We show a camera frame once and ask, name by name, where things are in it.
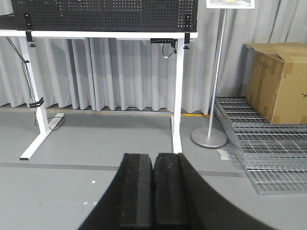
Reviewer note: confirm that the white poster sign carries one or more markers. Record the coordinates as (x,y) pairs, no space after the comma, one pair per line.
(230,4)

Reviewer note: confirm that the black desk control box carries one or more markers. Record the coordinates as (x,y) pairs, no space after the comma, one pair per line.
(163,40)

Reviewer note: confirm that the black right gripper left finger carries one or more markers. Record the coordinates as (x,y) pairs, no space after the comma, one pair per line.
(127,204)

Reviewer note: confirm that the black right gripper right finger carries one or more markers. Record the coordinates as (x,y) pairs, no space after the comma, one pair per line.
(183,200)

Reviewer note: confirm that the grey curtain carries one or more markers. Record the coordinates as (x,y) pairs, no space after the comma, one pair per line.
(103,72)

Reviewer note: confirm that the steel floor grating stack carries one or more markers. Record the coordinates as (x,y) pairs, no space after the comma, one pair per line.
(273,156)

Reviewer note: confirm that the black pegboard clamp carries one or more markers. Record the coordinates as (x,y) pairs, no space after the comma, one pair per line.
(29,29)
(186,33)

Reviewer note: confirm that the brown cardboard box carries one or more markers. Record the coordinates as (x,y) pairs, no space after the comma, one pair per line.
(278,82)

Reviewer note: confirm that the black right pegboard clamp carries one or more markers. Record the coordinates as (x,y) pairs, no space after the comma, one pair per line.
(186,33)

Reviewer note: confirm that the silver sign stand pole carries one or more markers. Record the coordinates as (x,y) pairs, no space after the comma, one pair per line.
(210,137)

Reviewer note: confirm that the black left pegboard clamp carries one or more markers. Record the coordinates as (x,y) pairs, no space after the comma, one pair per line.
(29,29)

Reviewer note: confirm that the black perforated pegboard panel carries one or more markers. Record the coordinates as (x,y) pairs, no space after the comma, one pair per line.
(107,15)

